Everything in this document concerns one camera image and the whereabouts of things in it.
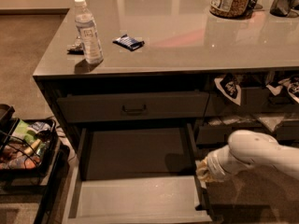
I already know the black tray with snacks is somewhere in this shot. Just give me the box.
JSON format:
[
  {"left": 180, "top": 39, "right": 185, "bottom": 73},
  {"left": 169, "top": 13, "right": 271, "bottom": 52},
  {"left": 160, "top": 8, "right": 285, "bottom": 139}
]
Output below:
[{"left": 0, "top": 118, "right": 58, "bottom": 175}]

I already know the grey drawer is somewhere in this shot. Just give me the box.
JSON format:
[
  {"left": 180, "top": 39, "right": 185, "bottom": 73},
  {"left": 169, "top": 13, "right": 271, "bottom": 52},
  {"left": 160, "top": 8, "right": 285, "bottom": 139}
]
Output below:
[
  {"left": 205, "top": 87, "right": 299, "bottom": 117},
  {"left": 196, "top": 120, "right": 299, "bottom": 145},
  {"left": 63, "top": 124, "right": 216, "bottom": 224},
  {"left": 57, "top": 91, "right": 209, "bottom": 123}
]

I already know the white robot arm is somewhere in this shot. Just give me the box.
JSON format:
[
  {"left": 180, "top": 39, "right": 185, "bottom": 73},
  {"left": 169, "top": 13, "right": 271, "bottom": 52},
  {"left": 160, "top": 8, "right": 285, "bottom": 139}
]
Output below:
[{"left": 196, "top": 130, "right": 299, "bottom": 182}]

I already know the large jar of nuts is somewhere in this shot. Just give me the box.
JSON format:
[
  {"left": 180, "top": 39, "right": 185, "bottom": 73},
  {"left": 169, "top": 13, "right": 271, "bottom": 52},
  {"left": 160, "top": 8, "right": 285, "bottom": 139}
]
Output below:
[{"left": 210, "top": 0, "right": 249, "bottom": 18}]

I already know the dark glass container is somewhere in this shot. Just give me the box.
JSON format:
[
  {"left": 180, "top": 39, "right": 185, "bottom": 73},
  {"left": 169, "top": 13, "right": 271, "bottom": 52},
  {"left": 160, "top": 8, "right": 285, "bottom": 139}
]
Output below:
[{"left": 270, "top": 0, "right": 298, "bottom": 17}]

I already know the grey drawer cabinet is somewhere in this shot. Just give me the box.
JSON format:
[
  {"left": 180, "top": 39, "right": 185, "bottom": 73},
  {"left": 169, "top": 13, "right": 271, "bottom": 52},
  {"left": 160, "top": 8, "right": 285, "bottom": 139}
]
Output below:
[{"left": 32, "top": 0, "right": 299, "bottom": 174}]

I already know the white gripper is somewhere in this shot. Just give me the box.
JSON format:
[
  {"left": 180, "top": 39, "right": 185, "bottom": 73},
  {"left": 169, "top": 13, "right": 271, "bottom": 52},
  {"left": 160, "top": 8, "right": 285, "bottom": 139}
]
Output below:
[{"left": 195, "top": 147, "right": 247, "bottom": 182}]

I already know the silver foil snack packet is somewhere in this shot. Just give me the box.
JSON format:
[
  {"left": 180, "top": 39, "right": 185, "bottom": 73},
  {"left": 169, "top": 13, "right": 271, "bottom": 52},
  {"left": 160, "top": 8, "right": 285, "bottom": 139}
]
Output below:
[{"left": 67, "top": 35, "right": 84, "bottom": 55}]

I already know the green snack bag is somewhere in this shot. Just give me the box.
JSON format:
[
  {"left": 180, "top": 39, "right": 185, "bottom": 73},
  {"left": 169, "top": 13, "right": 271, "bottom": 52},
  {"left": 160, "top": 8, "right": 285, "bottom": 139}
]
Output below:
[{"left": 10, "top": 120, "right": 52, "bottom": 155}]

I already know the clear plastic water bottle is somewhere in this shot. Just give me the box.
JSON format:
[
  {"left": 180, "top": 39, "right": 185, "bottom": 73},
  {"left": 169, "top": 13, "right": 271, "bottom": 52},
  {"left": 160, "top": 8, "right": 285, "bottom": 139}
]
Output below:
[{"left": 75, "top": 0, "right": 104, "bottom": 64}]

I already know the blue snack bar wrapper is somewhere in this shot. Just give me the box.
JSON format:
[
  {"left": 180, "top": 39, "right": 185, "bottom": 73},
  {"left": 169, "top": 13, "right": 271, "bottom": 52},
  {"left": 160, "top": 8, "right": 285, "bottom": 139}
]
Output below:
[{"left": 113, "top": 35, "right": 145, "bottom": 51}]

